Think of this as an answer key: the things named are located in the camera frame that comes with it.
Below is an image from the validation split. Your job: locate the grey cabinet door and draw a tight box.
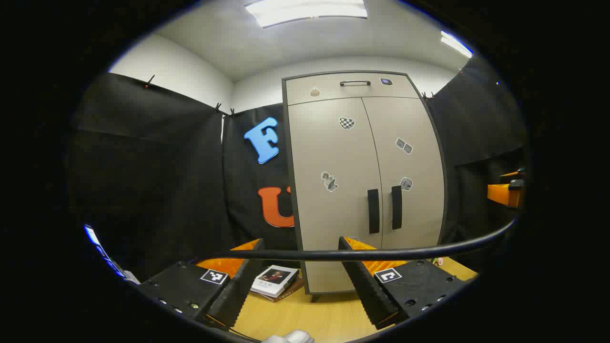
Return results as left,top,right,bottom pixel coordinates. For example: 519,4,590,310
361,97,447,251
287,98,385,293

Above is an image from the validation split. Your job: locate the brown book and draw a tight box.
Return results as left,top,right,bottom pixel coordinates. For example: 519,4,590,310
260,277,305,303

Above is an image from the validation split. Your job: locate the grey double-door shoe cabinet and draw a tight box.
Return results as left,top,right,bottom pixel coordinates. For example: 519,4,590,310
281,71,448,303

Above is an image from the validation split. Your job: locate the black cable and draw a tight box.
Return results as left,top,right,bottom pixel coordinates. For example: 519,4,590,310
193,217,520,262

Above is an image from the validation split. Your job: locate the large ceiling light panel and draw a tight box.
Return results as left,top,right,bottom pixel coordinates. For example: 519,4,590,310
244,0,368,28

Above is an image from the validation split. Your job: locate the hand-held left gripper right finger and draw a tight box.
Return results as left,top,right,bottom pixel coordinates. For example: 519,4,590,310
337,236,470,331

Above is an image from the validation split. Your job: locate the black backdrop cloth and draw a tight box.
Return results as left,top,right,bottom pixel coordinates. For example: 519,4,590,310
67,57,527,286

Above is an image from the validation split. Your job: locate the white rounded object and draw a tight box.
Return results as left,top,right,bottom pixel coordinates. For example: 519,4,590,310
261,329,315,343

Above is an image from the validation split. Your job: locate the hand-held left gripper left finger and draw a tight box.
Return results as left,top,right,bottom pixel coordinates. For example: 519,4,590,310
138,238,266,331

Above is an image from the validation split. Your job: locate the small ceiling light panel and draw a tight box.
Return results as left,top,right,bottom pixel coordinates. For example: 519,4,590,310
441,31,473,59

